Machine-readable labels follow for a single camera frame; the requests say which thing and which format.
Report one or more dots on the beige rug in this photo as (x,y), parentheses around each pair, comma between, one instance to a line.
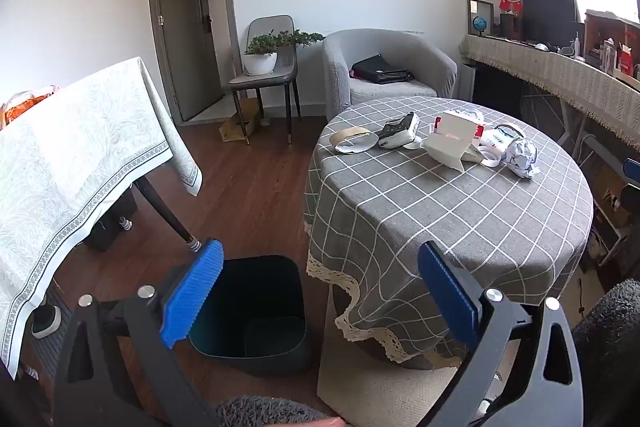
(375,397)

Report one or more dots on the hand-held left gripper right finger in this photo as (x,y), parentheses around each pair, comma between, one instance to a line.
(445,292)

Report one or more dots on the grey chair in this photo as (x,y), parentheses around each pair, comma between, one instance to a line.
(260,81)

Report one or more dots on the red and white carton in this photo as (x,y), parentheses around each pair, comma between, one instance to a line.
(457,124)

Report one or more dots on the brown cardboard box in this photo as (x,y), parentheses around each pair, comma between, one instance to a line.
(237,122)

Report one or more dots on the brown open box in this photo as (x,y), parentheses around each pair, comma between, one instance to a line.
(607,32)

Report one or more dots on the white patterned tablecloth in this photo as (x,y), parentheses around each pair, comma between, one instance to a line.
(75,147)

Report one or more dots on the potted plant white pot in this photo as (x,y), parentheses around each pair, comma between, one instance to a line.
(260,63)

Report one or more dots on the black bag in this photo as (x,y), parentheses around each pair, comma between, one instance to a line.
(380,69)

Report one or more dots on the black monitor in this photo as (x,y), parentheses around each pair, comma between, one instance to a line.
(549,19)

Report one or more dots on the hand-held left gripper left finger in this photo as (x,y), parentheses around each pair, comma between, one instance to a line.
(192,292)

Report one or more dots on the person's right forearm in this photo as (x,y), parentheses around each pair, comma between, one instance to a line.
(610,347)

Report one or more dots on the white paper ball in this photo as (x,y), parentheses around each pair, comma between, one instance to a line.
(520,159)

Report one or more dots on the dark sneaker white sole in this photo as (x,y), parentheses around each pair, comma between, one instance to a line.
(46,322)

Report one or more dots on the long desk beige cloth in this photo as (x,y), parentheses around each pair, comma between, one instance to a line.
(560,77)

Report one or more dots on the grey armchair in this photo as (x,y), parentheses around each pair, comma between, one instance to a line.
(400,99)

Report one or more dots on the person's left forearm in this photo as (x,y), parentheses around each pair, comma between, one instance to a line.
(260,412)

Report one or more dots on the small red flags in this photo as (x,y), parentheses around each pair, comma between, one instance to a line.
(511,5)

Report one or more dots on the dark teal trash bin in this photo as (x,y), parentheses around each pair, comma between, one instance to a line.
(260,297)

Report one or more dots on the picture frame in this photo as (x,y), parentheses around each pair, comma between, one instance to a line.
(487,7)

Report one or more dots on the small blue globe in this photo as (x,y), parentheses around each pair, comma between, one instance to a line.
(479,25)

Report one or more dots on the dark ribbed floor mat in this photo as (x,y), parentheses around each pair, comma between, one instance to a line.
(42,357)

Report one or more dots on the black and white packet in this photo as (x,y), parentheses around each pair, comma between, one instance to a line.
(397,132)

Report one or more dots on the grey checked tablecloth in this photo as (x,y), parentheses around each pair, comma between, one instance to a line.
(450,217)

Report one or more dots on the dark table leg striped sock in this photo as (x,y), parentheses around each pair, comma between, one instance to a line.
(125,224)
(165,212)

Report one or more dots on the white paper cup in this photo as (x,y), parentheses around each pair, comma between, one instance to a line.
(500,138)

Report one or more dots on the grey door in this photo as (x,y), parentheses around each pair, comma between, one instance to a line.
(190,47)

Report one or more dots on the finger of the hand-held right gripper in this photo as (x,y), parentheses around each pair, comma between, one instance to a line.
(633,170)

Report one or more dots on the white paper box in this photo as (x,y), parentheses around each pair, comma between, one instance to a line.
(447,152)

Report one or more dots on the dark box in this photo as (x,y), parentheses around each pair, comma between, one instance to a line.
(110,222)

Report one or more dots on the orange plastic bag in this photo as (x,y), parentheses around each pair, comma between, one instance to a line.
(25,107)

